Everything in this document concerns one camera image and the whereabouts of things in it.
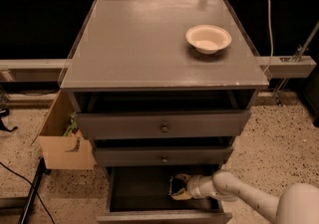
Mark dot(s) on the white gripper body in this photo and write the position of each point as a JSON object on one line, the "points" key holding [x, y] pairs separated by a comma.
{"points": [[192, 186]]}

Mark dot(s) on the blue rxbar blueberry wrapper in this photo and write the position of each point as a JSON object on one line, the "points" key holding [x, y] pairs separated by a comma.
{"points": [[174, 186]]}

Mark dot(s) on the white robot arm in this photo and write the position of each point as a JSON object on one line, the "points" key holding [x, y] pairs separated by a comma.
{"points": [[298, 204]]}

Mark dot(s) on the middle grey drawer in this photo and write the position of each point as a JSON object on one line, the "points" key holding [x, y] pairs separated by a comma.
{"points": [[154, 156]]}

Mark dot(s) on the open bottom grey drawer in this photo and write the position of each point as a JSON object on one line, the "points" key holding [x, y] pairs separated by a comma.
{"points": [[140, 195]]}

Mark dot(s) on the grey drawer cabinet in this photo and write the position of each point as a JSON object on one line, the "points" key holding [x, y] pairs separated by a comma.
{"points": [[134, 57]]}

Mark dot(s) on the top grey drawer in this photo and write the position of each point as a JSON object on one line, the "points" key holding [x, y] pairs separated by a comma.
{"points": [[137, 125]]}

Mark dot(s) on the green item in box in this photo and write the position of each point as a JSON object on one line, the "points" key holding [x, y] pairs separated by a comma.
{"points": [[71, 126]]}

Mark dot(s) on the cardboard box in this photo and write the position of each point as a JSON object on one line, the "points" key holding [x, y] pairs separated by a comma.
{"points": [[59, 151]]}

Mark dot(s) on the white paper bowl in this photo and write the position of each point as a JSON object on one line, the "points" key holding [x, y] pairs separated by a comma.
{"points": [[208, 39]]}

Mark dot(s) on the black floor bar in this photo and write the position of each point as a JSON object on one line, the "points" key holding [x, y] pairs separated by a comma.
{"points": [[35, 184]]}

